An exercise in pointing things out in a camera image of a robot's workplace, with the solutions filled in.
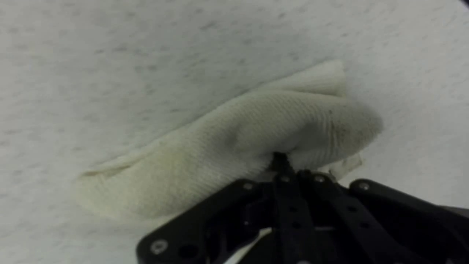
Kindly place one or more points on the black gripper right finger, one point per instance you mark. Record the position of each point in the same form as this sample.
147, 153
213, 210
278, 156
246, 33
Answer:
372, 225

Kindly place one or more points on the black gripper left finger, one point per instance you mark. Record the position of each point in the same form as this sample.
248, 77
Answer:
206, 229

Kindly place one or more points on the beige cloth towel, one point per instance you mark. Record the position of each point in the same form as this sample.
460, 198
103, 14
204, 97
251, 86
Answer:
235, 141

